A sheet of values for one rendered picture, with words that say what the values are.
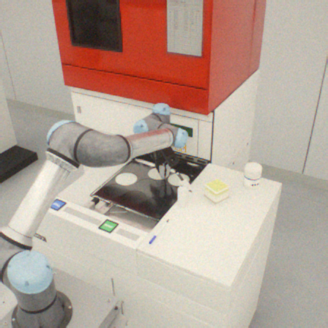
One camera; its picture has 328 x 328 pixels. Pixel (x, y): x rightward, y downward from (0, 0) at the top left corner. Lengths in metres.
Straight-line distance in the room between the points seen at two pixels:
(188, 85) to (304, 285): 1.55
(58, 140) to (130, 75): 0.63
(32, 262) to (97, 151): 0.36
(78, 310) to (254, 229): 0.67
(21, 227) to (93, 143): 0.33
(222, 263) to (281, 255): 1.47
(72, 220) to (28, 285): 0.44
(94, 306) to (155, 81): 0.94
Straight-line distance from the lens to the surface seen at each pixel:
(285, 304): 2.42
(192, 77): 1.52
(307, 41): 2.94
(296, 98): 3.08
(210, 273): 1.22
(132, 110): 1.81
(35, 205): 1.17
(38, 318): 1.19
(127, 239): 1.33
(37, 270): 1.09
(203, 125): 1.64
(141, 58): 1.62
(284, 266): 2.62
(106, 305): 1.26
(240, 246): 1.31
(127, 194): 1.63
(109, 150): 1.10
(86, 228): 1.40
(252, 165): 1.55
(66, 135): 1.16
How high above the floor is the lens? 1.89
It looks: 33 degrees down
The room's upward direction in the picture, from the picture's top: 1 degrees counter-clockwise
